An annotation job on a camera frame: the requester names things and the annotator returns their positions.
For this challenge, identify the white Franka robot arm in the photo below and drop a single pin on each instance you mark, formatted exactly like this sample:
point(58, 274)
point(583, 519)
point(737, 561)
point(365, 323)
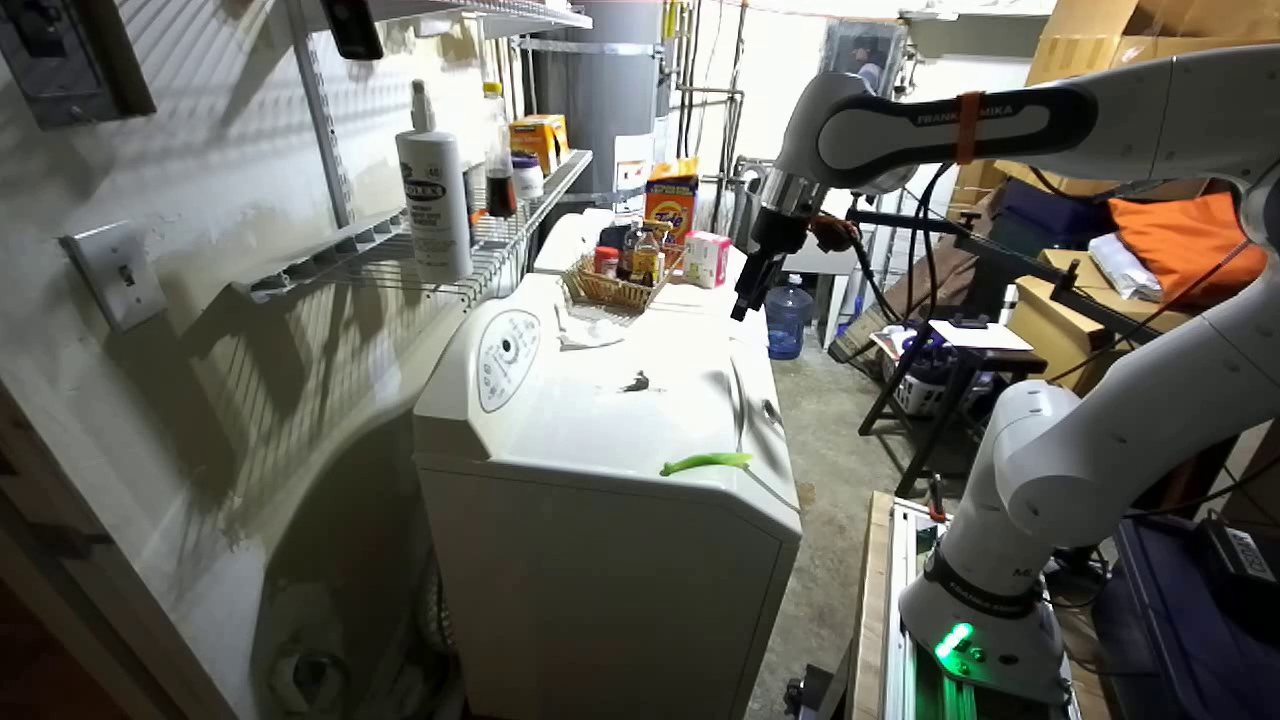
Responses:
point(1144, 401)

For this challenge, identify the light switch plate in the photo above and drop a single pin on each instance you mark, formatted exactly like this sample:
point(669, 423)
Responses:
point(116, 274)

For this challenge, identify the white jar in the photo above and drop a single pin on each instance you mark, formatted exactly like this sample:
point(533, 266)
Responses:
point(531, 178)

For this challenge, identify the grey electrical panel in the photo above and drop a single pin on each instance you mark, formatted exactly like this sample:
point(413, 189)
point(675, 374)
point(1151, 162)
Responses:
point(61, 54)

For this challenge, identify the small brown object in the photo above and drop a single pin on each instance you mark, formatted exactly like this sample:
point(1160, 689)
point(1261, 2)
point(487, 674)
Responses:
point(637, 380)

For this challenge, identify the green plastic strip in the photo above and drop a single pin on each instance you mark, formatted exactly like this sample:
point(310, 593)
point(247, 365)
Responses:
point(706, 461)

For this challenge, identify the orange cardboard box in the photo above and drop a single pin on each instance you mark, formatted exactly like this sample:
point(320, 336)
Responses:
point(669, 200)

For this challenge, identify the yellow box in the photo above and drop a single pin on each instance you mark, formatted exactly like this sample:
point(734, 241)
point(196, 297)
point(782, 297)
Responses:
point(536, 143)

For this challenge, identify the low cardboard box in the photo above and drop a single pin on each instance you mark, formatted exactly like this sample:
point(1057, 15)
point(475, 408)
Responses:
point(1064, 333)

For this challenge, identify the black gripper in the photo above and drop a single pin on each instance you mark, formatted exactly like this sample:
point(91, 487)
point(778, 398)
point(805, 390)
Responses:
point(782, 241)

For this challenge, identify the blue water jug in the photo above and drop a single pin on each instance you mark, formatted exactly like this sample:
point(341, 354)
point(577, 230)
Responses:
point(791, 323)

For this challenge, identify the wicker basket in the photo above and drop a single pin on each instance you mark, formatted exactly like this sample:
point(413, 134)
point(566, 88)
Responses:
point(619, 294)

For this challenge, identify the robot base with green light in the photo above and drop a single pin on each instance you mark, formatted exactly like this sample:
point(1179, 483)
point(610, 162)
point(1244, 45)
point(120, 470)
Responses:
point(984, 652)

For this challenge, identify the white washing machine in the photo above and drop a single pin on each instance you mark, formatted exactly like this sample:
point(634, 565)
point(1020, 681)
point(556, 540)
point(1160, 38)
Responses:
point(600, 561)

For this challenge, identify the framed poster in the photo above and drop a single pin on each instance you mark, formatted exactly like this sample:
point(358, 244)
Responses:
point(867, 61)

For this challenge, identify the black folding stool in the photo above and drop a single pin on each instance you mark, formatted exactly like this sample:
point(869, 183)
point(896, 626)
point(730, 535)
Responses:
point(954, 365)

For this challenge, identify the purple bag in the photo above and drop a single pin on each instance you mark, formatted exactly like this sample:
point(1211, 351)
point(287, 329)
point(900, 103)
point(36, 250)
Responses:
point(1044, 212)

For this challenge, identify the dark blue storage bin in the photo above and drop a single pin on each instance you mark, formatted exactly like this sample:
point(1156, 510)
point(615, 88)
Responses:
point(1184, 626)

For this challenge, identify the grey water heater tank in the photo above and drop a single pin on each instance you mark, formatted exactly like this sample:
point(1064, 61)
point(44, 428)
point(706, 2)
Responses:
point(605, 94)

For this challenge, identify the red sauce bottle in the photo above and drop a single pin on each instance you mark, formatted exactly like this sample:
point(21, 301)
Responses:
point(605, 263)

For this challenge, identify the black camera stand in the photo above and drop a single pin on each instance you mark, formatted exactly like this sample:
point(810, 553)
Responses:
point(932, 230)

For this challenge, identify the orange cloth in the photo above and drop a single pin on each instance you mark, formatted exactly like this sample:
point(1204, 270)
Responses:
point(1183, 244)

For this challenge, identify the white lotion bottle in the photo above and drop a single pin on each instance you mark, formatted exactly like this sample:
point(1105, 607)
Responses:
point(433, 200)

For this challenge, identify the pink white container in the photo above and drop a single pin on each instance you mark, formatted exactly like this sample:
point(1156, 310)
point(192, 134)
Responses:
point(706, 263)

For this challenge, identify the wooden platform board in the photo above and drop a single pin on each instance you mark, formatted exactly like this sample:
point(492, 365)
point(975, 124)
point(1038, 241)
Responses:
point(872, 612)

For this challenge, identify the dark jar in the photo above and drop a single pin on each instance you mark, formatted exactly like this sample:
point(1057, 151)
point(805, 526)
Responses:
point(500, 192)

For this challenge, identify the white cloth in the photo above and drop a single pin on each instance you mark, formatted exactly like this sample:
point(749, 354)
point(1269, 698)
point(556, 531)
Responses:
point(1123, 266)

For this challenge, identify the large cardboard box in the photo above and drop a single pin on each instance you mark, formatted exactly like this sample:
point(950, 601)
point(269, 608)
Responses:
point(1105, 34)

